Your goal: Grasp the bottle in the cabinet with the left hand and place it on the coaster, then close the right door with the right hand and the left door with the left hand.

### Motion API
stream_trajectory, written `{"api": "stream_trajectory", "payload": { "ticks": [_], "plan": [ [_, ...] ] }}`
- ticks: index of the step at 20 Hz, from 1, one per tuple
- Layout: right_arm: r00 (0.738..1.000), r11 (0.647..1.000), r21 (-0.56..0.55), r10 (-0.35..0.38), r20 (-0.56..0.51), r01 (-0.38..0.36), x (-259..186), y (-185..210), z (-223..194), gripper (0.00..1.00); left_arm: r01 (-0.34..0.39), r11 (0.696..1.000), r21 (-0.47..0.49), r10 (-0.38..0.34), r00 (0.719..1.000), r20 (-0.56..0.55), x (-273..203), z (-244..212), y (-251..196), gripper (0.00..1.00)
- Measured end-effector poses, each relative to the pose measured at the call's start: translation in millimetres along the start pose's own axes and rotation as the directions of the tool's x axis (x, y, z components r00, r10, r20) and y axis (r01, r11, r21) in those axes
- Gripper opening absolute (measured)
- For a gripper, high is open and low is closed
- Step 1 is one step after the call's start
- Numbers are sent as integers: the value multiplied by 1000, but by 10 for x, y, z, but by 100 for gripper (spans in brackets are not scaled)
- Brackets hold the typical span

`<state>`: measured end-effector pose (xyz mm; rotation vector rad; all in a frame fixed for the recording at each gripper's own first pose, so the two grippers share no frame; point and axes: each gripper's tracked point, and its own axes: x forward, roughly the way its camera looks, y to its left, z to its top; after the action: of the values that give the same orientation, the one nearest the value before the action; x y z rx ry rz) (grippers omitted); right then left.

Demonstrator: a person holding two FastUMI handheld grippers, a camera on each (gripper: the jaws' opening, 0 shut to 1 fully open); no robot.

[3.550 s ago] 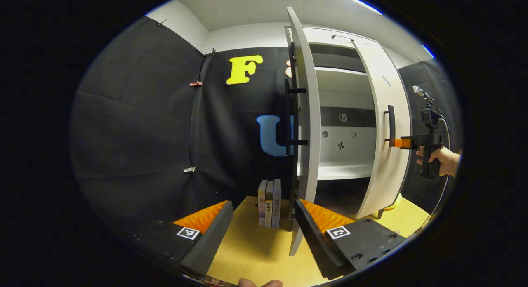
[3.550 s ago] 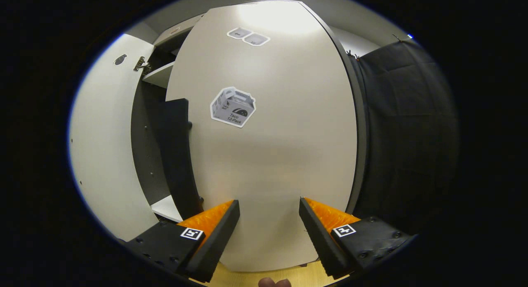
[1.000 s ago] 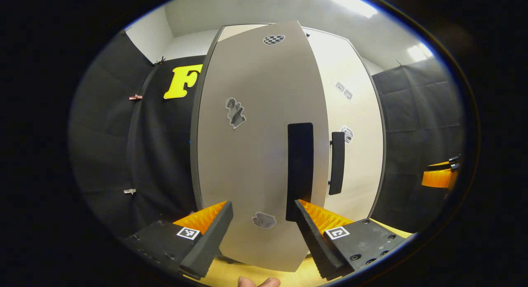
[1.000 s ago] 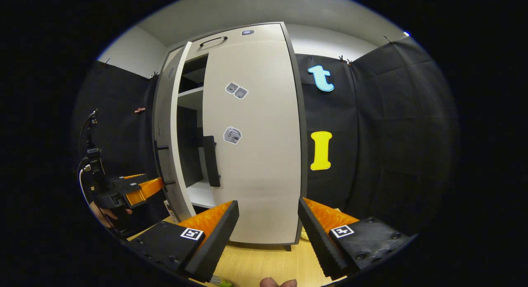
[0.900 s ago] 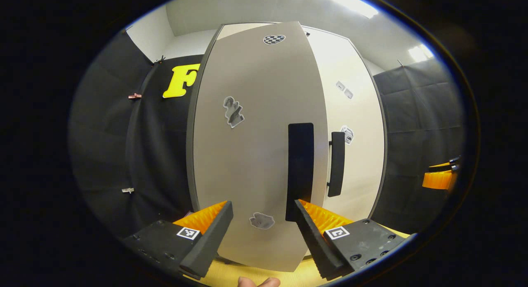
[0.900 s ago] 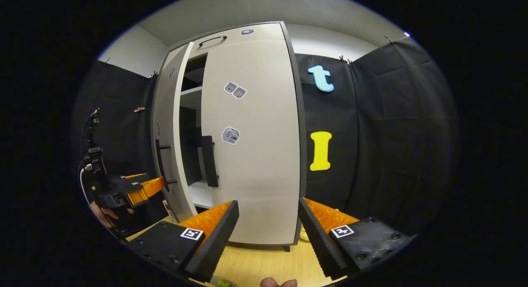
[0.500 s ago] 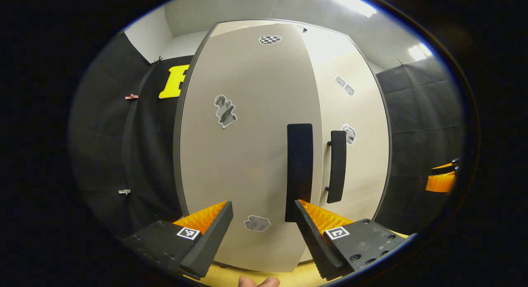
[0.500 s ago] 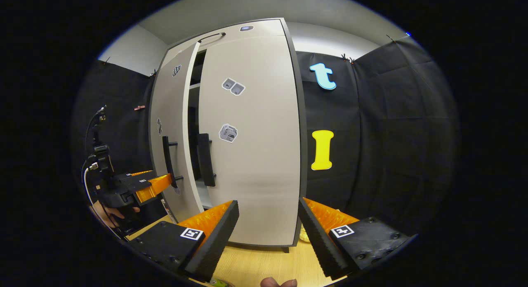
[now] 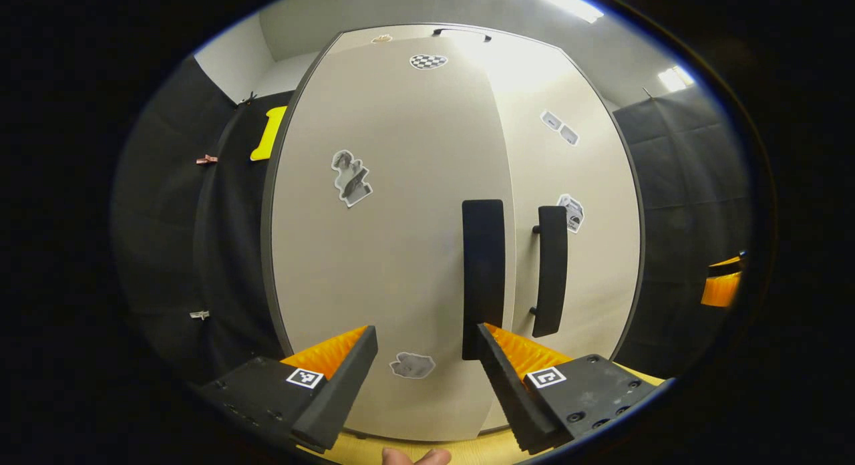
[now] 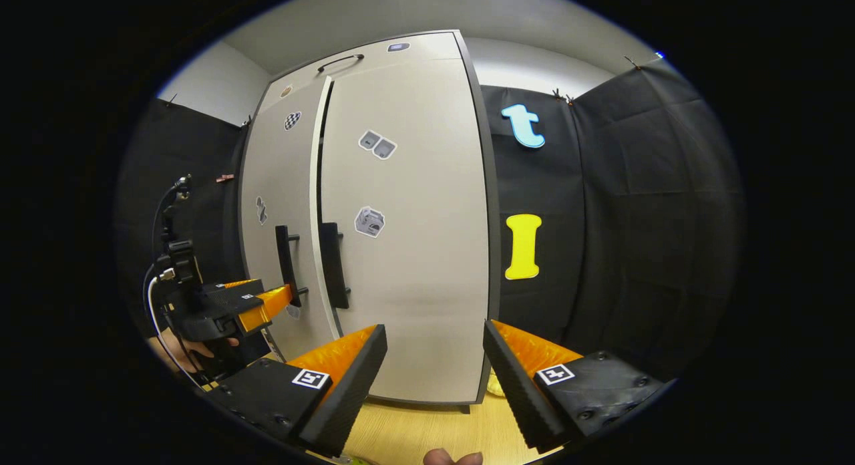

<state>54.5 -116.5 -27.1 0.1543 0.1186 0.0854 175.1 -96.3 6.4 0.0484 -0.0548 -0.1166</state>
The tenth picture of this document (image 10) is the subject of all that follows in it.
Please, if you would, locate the black door handle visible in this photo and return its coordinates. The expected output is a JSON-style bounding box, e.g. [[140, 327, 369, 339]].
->
[[275, 224, 309, 309], [319, 222, 351, 310]]

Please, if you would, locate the black cable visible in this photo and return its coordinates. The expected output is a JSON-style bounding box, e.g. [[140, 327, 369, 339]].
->
[[150, 174, 193, 265]]

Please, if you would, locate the white cable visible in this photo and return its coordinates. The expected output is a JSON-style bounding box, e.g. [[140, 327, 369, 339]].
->
[[146, 271, 201, 385]]

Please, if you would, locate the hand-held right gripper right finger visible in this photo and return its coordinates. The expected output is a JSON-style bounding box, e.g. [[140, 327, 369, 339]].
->
[[482, 319, 669, 452]]

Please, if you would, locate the white and grey cabinet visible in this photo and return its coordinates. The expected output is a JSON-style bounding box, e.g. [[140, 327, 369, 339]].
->
[[237, 29, 502, 414]]

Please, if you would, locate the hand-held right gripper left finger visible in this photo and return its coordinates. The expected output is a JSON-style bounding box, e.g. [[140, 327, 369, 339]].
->
[[204, 323, 388, 458]]

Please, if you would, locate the white cabinet door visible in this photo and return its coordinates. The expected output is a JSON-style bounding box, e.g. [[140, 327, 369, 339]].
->
[[319, 57, 492, 406], [239, 77, 335, 362]]

